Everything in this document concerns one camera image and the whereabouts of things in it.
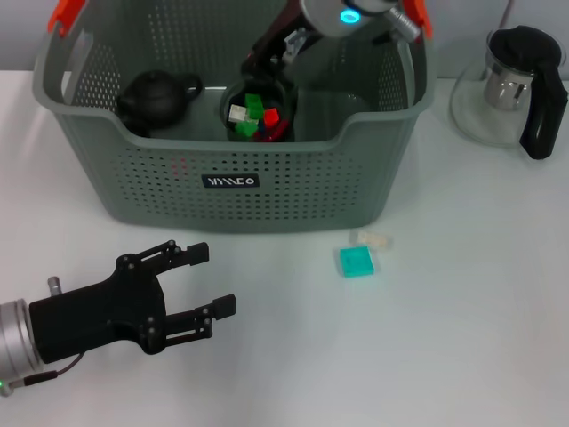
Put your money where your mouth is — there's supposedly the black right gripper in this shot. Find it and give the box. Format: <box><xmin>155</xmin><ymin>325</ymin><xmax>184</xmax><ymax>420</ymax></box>
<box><xmin>241</xmin><ymin>0</ymin><xmax>322</xmax><ymax>85</ymax></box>

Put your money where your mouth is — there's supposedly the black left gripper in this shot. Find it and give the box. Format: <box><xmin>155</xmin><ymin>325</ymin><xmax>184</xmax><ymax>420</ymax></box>
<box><xmin>28</xmin><ymin>239</ymin><xmax>237</xmax><ymax>364</ymax></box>

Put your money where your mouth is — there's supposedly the green stepped brick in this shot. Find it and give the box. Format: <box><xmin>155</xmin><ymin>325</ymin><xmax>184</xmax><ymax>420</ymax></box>
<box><xmin>244</xmin><ymin>92</ymin><xmax>264</xmax><ymax>120</ymax></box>

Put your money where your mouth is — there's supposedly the dark red curved brick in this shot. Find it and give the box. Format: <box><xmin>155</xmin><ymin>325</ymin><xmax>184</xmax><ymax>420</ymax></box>
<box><xmin>262</xmin><ymin>122</ymin><xmax>290</xmax><ymax>143</ymax></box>

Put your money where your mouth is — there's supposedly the teal square brick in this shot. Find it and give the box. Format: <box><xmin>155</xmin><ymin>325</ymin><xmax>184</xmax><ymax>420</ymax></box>
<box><xmin>339</xmin><ymin>246</ymin><xmax>376</xmax><ymax>280</ymax></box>

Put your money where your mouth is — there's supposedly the grey perforated storage bin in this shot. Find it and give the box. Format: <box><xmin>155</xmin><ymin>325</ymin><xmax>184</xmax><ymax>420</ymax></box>
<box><xmin>33</xmin><ymin>0</ymin><xmax>439</xmax><ymax>235</ymax></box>

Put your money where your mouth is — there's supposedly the black clay teapot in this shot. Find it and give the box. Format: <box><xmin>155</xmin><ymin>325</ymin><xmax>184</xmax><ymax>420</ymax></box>
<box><xmin>116</xmin><ymin>69</ymin><xmax>204</xmax><ymax>131</ymax></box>

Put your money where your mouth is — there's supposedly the thin dark arm cable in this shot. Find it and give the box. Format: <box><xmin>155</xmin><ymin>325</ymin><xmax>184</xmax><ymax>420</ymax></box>
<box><xmin>24</xmin><ymin>352</ymin><xmax>86</xmax><ymax>386</ymax></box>

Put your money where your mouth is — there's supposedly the glass pitcher black handle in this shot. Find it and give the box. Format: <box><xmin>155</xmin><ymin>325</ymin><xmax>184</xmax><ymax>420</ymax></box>
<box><xmin>449</xmin><ymin>25</ymin><xmax>569</xmax><ymax>161</ymax></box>

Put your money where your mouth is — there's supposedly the thin grey background cable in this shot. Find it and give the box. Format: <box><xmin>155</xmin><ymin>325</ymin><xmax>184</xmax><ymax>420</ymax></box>
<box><xmin>500</xmin><ymin>0</ymin><xmax>516</xmax><ymax>31</ymax></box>

